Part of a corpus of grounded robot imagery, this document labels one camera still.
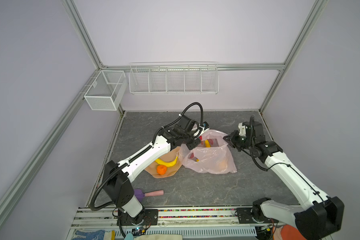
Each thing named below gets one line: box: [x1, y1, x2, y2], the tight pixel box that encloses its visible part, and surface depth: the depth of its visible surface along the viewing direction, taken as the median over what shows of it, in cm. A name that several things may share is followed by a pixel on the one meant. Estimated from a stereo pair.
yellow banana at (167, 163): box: [155, 156, 179, 167], surface depth 91 cm
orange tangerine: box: [157, 165, 168, 175], surface depth 86 cm
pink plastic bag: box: [177, 129, 238, 175], surface depth 77 cm
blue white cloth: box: [71, 230, 105, 240], surface depth 70 cm
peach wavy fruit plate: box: [144, 146, 182, 179], surface depth 89 cm
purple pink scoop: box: [133, 188, 165, 202], surface depth 81 cm
